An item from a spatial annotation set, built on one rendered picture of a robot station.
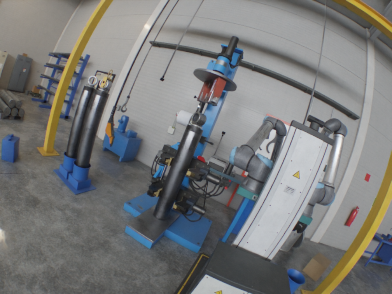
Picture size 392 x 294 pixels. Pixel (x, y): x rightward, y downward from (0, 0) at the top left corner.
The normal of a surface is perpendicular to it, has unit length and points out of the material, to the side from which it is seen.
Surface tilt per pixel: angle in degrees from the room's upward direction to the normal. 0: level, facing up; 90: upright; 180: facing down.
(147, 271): 0
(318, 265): 90
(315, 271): 90
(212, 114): 90
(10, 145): 90
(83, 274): 0
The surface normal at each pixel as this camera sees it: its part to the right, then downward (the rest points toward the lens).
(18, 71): 0.88, 0.40
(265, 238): -0.33, -0.02
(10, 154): 0.57, 0.33
